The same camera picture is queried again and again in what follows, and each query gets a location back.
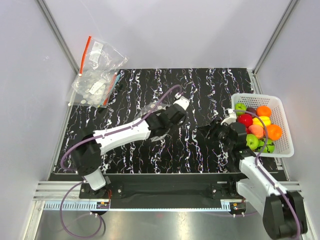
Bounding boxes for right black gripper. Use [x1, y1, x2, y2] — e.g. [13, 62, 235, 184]
[196, 118, 234, 149]

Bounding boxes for clear bag with white dots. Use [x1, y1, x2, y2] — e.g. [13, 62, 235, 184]
[133, 102, 170, 142]

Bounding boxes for red apple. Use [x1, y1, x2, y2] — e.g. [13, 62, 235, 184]
[237, 113, 253, 128]

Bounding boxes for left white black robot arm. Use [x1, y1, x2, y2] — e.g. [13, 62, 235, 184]
[70, 96, 190, 198]

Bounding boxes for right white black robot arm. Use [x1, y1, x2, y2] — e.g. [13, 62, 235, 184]
[197, 119, 308, 240]

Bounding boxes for green apple top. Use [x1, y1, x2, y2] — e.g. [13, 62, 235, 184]
[234, 102, 247, 116]

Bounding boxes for green apple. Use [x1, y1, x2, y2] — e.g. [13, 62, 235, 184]
[246, 134, 259, 151]
[234, 102, 247, 116]

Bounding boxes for orange fruit top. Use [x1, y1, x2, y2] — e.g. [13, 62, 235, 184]
[256, 105, 272, 117]

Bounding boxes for orange fruit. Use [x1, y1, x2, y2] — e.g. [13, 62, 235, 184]
[256, 105, 272, 117]
[264, 124, 283, 141]

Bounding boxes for clear bag with coloured zippers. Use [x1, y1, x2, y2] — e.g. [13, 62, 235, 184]
[71, 70, 120, 108]

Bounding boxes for clear bag with red zipper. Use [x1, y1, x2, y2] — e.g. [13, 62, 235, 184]
[78, 36, 129, 77]

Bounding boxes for green apple lower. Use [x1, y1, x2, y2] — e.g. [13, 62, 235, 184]
[246, 134, 259, 151]

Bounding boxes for peach fruit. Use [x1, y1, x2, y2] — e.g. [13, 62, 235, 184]
[248, 124, 265, 139]

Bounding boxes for dark purple plum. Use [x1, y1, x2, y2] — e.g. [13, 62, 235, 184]
[246, 107, 258, 118]

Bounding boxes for yellow bell pepper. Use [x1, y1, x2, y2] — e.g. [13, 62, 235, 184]
[252, 116, 271, 128]

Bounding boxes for black marble pattern mat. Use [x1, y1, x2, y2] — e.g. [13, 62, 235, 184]
[53, 68, 254, 174]

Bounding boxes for green bell pepper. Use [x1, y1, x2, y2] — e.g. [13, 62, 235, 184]
[256, 138, 275, 154]

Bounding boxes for orange fruit lower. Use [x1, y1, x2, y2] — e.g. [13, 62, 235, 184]
[264, 124, 283, 141]

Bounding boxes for white plastic basket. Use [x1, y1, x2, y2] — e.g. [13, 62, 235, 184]
[231, 93, 295, 158]

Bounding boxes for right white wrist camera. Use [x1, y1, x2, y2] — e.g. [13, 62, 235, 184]
[221, 108, 237, 125]

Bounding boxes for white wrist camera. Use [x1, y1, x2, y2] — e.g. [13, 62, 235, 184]
[221, 108, 237, 125]
[174, 96, 190, 111]

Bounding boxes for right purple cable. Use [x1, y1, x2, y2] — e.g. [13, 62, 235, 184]
[231, 108, 305, 236]

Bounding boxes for purple cable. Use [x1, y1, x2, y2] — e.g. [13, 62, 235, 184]
[231, 108, 305, 236]
[59, 84, 183, 238]

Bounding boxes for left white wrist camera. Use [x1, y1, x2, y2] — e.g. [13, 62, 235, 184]
[174, 96, 190, 111]

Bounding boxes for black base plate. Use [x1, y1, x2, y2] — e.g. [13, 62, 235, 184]
[79, 173, 245, 210]

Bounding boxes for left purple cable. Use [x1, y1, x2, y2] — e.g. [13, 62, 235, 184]
[59, 84, 183, 238]

